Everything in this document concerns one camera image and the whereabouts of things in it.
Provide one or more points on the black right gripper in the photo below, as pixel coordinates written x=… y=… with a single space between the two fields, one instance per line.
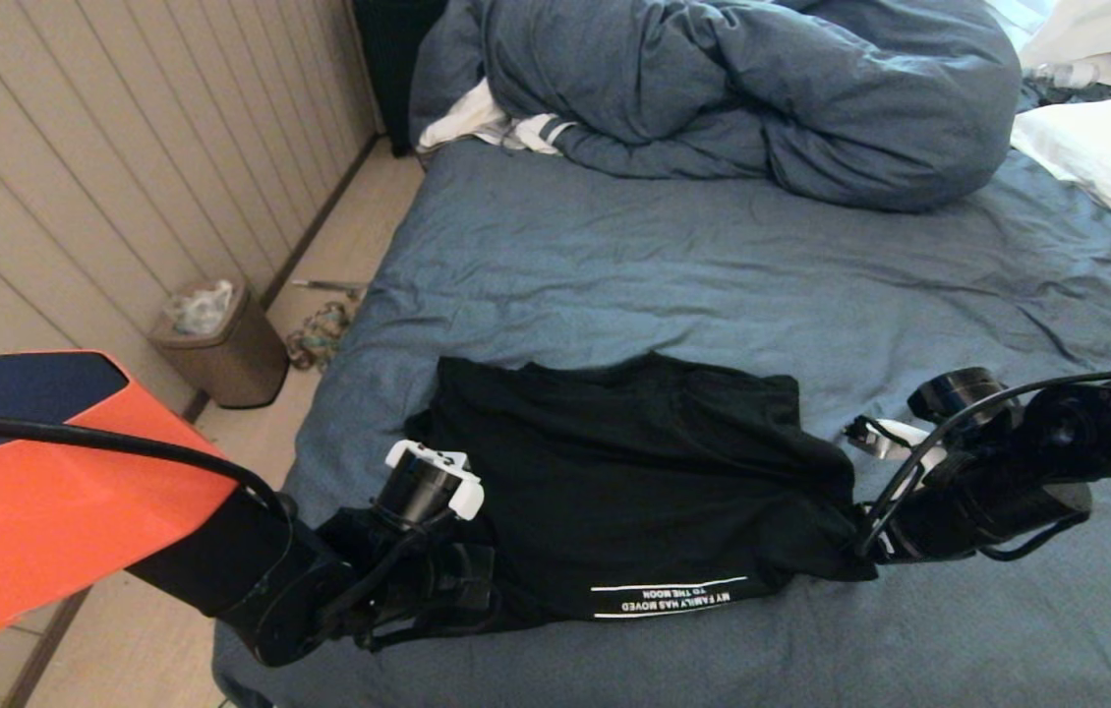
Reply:
x=1008 y=492

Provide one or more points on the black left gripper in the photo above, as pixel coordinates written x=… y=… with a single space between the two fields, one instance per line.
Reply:
x=408 y=585

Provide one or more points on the black t-shirt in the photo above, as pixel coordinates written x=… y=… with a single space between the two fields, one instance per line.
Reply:
x=634 y=492

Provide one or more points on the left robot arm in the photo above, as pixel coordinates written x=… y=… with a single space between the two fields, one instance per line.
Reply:
x=44 y=531

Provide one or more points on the blue bed sheet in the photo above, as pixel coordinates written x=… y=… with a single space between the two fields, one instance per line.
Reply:
x=959 y=246

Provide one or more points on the small clutter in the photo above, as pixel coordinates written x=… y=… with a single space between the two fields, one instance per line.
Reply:
x=318 y=337

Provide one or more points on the brown trash bin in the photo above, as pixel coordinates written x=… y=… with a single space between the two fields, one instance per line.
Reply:
x=236 y=369

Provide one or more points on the thin metal rod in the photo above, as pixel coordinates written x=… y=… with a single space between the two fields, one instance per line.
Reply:
x=329 y=286

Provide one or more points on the white plastic bin bag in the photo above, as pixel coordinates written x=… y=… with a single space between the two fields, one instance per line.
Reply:
x=200 y=308

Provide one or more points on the crumpled blue duvet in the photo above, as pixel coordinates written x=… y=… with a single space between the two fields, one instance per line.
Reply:
x=762 y=88

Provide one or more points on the white striped garment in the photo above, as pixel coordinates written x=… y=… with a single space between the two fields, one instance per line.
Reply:
x=472 y=118

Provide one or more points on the dark patterned cloth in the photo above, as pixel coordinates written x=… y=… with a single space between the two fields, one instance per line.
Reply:
x=1072 y=92

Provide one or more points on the black bedside cabinet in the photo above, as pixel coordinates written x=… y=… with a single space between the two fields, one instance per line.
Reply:
x=393 y=69

